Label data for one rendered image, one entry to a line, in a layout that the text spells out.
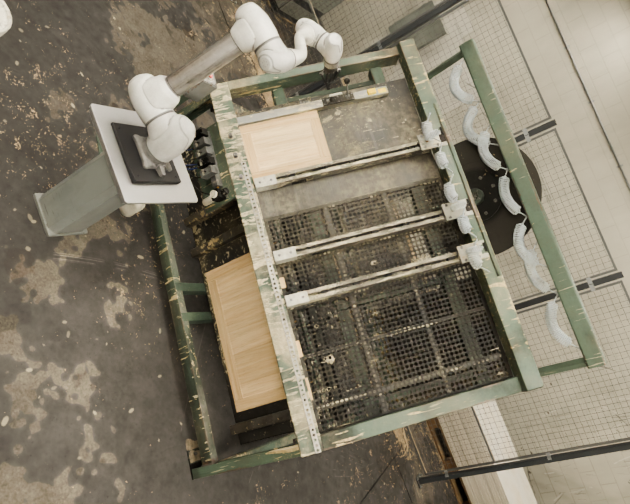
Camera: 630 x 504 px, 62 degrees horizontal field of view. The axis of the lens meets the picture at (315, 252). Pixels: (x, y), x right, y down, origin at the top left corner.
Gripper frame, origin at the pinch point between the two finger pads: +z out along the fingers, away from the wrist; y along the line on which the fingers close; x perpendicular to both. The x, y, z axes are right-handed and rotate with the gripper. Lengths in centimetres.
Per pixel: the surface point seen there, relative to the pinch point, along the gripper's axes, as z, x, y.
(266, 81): 10.7, -17.4, 33.7
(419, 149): 8, 50, -43
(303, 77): 14.0, -17.1, 10.2
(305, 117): 13.7, 10.4, 16.3
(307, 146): 14.0, 29.4, 20.2
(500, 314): 6, 155, -54
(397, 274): 8, 119, -7
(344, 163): 11.4, 46.6, 2.3
